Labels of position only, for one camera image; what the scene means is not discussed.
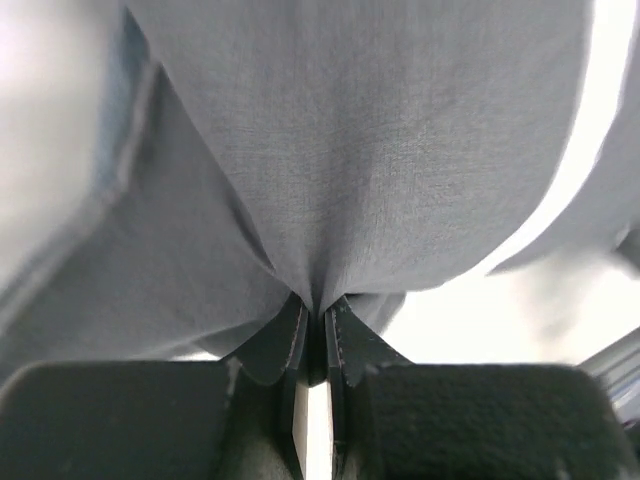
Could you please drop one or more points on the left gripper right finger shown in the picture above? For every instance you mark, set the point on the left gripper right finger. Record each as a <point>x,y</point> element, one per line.
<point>394,419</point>

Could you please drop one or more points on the grey striped pillowcase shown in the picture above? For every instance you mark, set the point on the grey striped pillowcase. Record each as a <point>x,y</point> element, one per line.
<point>252,150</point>

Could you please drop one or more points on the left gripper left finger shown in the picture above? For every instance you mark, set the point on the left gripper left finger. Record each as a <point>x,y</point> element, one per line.
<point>240,417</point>

